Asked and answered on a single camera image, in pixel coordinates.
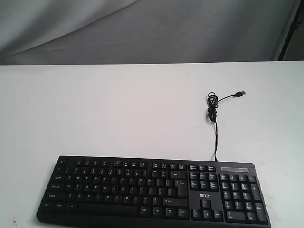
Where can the black acer keyboard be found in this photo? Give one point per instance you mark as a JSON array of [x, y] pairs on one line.
[[112, 192]]

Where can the grey backdrop cloth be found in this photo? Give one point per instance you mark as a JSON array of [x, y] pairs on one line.
[[53, 32]]

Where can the black stand pole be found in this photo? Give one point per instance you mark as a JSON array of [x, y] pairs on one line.
[[293, 48]]

